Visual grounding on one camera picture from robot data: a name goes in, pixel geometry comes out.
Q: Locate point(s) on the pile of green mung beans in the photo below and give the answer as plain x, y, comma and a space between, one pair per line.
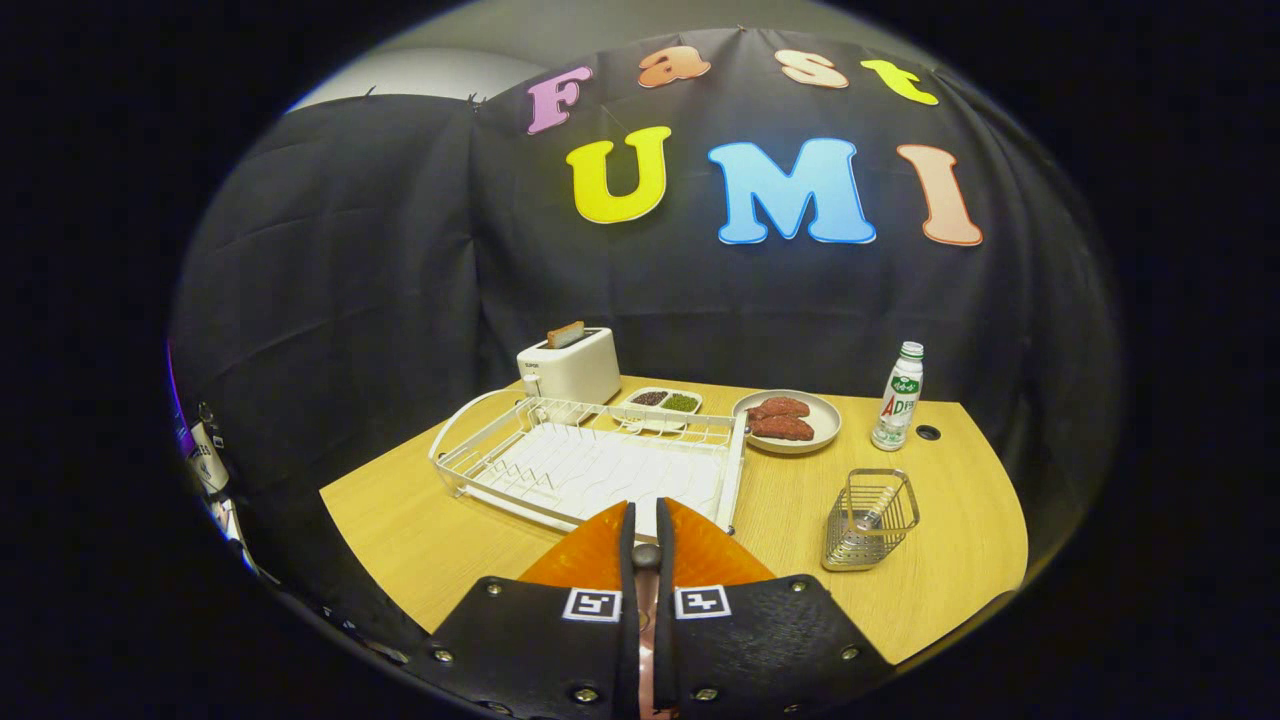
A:
680, 403

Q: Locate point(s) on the pink plate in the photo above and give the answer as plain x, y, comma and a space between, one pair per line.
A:
646, 650

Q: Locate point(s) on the beige plate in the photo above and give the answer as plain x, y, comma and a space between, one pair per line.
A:
825, 420

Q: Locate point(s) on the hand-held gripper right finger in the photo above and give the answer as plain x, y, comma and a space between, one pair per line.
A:
664, 640

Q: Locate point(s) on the black backdrop cloth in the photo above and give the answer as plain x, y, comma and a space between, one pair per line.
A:
350, 300

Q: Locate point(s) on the white drink bottle green label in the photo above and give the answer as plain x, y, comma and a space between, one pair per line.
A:
897, 410

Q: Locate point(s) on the toasted bread slice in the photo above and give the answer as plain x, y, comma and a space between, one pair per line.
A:
566, 334

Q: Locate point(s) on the white toaster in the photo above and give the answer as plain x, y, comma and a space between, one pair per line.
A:
575, 370

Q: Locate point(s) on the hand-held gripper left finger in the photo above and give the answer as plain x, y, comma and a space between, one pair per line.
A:
628, 640

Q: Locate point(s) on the white divided snack tray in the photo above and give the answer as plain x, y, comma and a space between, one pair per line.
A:
655, 412

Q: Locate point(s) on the pile of dark red beans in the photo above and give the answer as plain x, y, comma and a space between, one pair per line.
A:
650, 398

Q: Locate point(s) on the dark object with white label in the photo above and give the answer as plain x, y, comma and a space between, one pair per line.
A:
207, 462

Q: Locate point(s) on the raw red meat piece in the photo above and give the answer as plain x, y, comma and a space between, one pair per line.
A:
785, 429
785, 407

